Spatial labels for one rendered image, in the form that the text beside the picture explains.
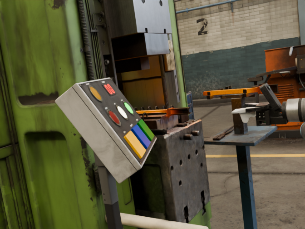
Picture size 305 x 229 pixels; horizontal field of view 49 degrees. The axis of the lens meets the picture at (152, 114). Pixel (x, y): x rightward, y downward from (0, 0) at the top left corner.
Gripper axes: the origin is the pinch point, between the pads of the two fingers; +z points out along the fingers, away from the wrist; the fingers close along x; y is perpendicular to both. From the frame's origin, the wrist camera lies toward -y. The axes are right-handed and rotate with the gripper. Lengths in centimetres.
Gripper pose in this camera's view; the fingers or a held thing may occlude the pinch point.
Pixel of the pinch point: (236, 107)
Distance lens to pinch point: 144.4
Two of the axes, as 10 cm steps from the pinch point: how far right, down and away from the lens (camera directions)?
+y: 1.3, 9.8, 1.4
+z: -8.4, 0.4, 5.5
